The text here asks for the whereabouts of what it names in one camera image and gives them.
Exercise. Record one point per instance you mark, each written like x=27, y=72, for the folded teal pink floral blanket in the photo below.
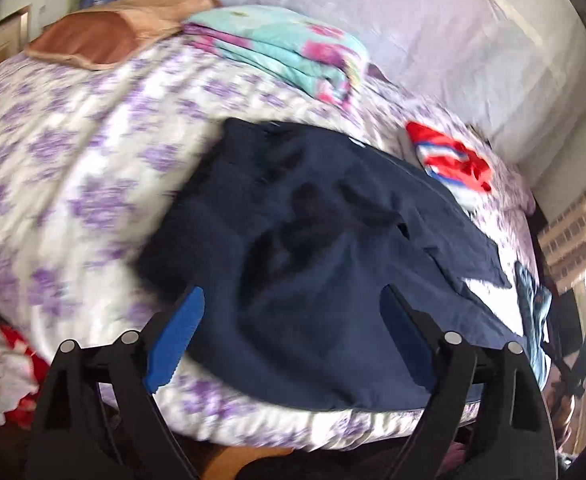
x=283, y=45

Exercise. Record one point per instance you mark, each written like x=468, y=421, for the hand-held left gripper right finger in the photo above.
x=405, y=342

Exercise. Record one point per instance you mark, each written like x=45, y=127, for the brown pillow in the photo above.
x=103, y=30

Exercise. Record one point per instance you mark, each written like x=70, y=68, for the navy blue pants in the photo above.
x=298, y=240

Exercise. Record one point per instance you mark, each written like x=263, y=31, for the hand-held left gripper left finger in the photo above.
x=175, y=342

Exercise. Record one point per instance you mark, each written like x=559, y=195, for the bed with purple floral sheet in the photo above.
x=83, y=160

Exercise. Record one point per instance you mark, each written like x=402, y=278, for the red white blue striped garment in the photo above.
x=448, y=160

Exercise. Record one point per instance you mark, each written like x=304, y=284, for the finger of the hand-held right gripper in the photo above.
x=530, y=305

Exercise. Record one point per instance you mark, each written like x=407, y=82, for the white curtain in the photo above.
x=398, y=25

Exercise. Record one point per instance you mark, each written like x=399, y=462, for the red and white crumpled cloth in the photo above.
x=8, y=375

